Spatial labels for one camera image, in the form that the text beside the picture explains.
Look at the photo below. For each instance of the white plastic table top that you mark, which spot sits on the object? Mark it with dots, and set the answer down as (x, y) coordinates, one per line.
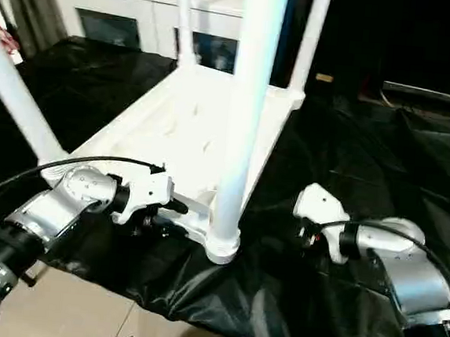
(190, 118)

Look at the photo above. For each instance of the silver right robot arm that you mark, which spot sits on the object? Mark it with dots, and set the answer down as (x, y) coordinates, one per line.
(406, 263)

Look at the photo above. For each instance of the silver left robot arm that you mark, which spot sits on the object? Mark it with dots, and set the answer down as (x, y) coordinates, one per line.
(56, 201)

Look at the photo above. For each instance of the black plastic mat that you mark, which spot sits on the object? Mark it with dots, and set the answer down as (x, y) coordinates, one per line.
(329, 146)

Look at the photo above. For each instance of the small yellow label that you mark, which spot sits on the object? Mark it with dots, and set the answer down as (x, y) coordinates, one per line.
(323, 78)

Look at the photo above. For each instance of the white cabinet with glass doors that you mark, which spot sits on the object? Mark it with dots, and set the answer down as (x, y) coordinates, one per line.
(145, 4)

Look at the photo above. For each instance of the grey curtain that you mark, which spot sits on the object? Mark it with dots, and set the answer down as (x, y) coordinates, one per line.
(31, 2)

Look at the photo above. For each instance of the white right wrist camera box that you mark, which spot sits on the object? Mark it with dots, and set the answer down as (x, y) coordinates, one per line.
(320, 204)

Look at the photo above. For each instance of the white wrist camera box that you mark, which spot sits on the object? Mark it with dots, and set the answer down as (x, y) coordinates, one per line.
(320, 204)
(148, 189)

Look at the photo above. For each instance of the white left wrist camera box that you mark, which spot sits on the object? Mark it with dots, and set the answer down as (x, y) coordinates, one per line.
(148, 189)

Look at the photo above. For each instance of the black horizontal rail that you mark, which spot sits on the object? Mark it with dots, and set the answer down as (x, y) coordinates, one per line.
(436, 94)

